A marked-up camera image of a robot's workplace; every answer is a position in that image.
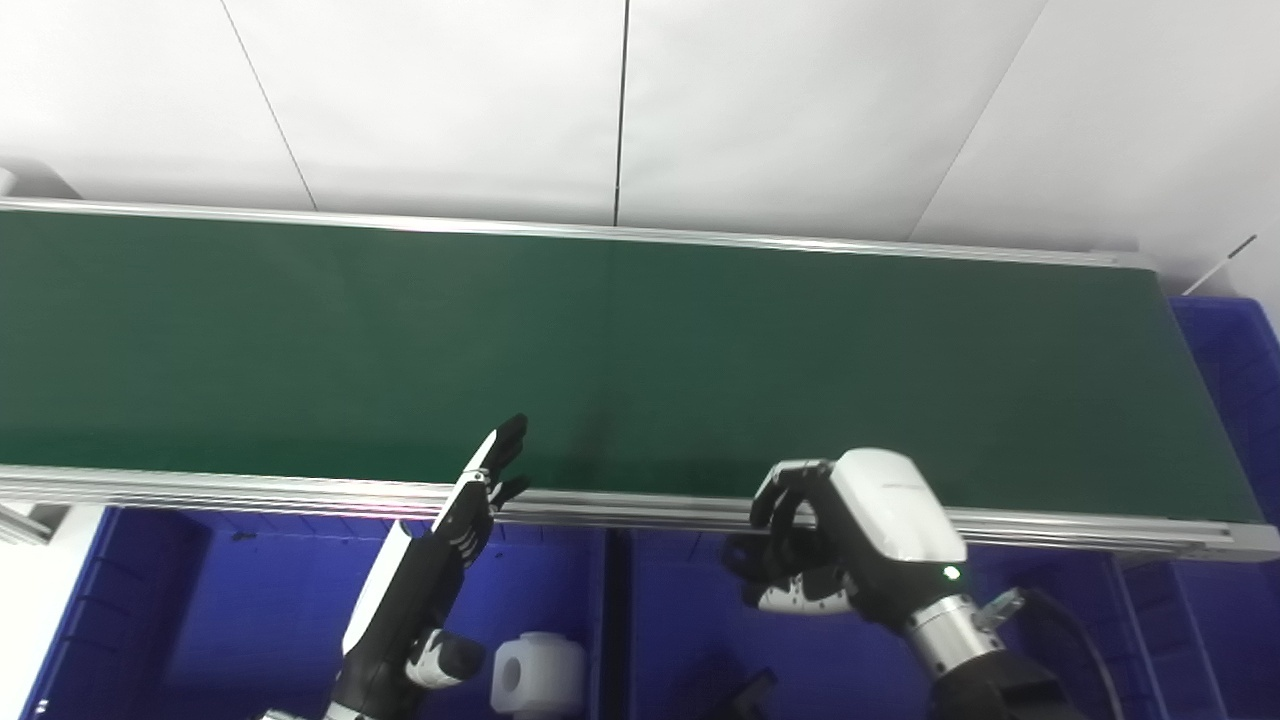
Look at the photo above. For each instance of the green conveyor belt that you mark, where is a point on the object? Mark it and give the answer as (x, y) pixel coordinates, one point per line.
(250, 490)
(700, 370)

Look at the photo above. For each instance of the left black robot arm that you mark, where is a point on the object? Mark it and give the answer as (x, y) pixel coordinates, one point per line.
(340, 713)

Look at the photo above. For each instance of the black flanged metal part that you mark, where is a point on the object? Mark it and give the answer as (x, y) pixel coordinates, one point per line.
(748, 568)

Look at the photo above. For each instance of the white plastic pipe fitting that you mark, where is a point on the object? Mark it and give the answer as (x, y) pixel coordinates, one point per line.
(545, 675)

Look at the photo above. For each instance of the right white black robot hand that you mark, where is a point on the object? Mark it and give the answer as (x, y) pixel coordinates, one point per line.
(895, 520)

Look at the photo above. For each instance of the thin white rod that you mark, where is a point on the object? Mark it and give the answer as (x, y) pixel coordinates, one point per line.
(1218, 265)

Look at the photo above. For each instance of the aluminium conveyor support bracket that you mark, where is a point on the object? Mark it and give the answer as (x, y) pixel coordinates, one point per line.
(25, 524)

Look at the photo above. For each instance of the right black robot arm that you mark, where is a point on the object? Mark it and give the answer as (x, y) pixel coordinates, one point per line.
(990, 680)

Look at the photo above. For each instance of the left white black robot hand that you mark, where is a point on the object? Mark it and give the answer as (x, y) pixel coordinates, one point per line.
(400, 600)

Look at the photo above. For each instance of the blue plastic bin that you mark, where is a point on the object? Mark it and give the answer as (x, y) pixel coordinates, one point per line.
(680, 620)
(250, 620)
(1240, 420)

